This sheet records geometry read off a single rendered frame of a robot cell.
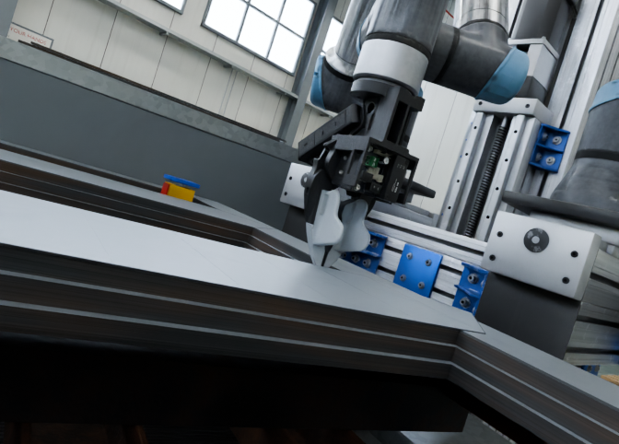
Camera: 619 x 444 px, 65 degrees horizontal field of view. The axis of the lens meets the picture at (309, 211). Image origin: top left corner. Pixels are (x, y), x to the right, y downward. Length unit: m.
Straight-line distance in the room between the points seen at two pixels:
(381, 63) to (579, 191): 0.45
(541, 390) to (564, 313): 0.36
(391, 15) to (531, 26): 0.65
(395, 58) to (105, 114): 0.79
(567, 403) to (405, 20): 0.38
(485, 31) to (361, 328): 0.46
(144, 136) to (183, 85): 9.37
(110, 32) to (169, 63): 1.19
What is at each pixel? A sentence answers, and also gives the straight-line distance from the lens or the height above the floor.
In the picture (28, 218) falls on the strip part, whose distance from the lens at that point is 0.36.
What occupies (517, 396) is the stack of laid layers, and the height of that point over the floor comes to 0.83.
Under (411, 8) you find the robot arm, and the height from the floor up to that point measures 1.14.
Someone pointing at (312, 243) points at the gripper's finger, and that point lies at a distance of 0.54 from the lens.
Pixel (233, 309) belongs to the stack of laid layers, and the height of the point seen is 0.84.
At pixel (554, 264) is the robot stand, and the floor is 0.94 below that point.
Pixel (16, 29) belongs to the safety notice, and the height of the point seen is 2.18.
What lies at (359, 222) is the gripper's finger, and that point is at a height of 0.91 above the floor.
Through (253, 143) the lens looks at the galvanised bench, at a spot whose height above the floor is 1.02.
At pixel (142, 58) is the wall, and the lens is 10.22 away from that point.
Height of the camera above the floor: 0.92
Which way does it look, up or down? 1 degrees down
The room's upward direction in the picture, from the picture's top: 18 degrees clockwise
